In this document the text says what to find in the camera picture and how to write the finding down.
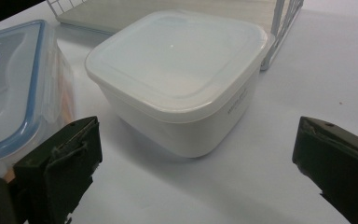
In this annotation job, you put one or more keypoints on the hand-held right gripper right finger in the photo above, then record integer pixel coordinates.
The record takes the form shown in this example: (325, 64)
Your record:
(341, 168)

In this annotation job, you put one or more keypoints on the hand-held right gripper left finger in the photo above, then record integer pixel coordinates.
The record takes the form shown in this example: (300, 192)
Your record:
(59, 165)

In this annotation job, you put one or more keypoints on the clear container with blue-rimmed lid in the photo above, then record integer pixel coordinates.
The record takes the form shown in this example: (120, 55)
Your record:
(12, 99)

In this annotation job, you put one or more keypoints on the white lidded plastic container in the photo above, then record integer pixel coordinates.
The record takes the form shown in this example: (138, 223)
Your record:
(174, 68)

